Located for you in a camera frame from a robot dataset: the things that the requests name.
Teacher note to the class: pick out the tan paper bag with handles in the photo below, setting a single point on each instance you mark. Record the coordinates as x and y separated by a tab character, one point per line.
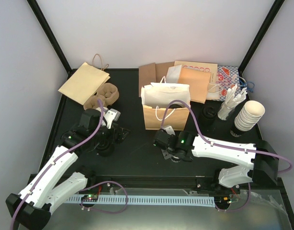
85	81

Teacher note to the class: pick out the brown kraft paper bag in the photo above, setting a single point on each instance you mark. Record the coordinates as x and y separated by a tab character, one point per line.
152	73

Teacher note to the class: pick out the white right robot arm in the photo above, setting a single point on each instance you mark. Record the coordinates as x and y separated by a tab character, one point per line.
249	166

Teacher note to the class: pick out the stack of pulp cup carriers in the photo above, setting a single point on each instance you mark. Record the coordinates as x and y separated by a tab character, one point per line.
108	94

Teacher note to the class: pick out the light blue cable duct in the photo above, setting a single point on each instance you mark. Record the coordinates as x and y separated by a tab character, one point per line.
200	201

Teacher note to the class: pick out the orange paper bag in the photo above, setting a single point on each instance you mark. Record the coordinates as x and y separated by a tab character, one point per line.
156	99
198	82

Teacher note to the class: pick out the beige bag with red circles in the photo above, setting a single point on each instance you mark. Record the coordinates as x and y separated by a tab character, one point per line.
201	66

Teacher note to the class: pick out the stack of black cup lids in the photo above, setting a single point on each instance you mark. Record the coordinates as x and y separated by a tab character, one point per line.
207	116

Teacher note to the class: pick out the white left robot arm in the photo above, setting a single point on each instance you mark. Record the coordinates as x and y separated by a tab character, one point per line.
97	131

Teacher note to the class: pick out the white paper bag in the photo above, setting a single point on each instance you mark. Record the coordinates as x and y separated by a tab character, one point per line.
173	74

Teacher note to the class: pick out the black frame post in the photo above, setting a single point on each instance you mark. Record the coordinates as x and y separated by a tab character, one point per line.
49	33
276	6

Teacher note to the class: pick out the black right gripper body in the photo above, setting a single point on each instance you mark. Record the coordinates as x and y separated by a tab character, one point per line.
172	150

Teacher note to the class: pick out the black frame post right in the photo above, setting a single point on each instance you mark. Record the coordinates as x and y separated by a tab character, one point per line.
276	6

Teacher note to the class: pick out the black frame post left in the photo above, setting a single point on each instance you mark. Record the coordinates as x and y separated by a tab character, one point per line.
49	33

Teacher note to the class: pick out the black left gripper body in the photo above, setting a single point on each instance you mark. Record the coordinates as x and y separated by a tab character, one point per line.
114	139

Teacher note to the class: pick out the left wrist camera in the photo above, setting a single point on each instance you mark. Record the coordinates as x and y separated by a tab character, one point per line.
111	116

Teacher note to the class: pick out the blue checkered paper bag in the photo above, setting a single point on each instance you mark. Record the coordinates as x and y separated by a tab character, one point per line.
228	77

